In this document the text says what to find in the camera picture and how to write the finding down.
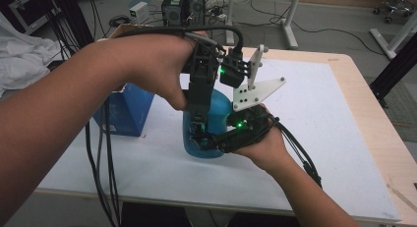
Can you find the blue cardboard box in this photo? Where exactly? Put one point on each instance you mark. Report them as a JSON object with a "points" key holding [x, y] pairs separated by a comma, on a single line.
{"points": [[131, 112]]}

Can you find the black metal stand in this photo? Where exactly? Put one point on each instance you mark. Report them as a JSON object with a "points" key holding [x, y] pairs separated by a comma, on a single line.
{"points": [[72, 17]]}

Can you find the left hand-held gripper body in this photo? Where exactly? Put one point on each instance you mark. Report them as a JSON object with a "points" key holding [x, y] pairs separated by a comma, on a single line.
{"points": [[201, 79]]}

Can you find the office chair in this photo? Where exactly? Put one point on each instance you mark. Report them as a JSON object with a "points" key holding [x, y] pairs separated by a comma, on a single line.
{"points": [[393, 7]]}

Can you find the white table mat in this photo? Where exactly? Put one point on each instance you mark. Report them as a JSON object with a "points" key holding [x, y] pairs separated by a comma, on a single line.
{"points": [[311, 138]]}

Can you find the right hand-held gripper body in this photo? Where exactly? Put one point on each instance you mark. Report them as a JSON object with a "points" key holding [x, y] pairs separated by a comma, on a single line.
{"points": [[249, 128]]}

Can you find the small white device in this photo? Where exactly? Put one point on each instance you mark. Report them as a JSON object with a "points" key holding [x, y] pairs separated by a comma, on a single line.
{"points": [[139, 11]]}

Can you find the person's right hand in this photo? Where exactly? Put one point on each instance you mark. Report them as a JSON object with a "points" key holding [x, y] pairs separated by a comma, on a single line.
{"points": [[268, 151]]}

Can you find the white desk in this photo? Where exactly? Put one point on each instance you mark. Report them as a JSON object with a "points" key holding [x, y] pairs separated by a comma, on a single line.
{"points": [[289, 24]]}

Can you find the person's left hand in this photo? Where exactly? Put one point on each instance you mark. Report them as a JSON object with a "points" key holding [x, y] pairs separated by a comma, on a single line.
{"points": [[150, 63]]}

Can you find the black computer tower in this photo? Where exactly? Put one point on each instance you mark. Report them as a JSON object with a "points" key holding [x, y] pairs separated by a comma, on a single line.
{"points": [[183, 7]]}

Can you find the translucent blue bottle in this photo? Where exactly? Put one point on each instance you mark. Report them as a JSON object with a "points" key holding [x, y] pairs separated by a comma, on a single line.
{"points": [[218, 110]]}

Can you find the white desk leg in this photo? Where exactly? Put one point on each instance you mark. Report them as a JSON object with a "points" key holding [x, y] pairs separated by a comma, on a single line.
{"points": [[396, 37]]}

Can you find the black metal post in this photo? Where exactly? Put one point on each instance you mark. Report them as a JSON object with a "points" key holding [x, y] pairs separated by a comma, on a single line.
{"points": [[393, 73]]}

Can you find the white cloth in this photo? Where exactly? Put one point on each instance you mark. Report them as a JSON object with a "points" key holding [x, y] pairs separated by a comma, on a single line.
{"points": [[23, 60]]}

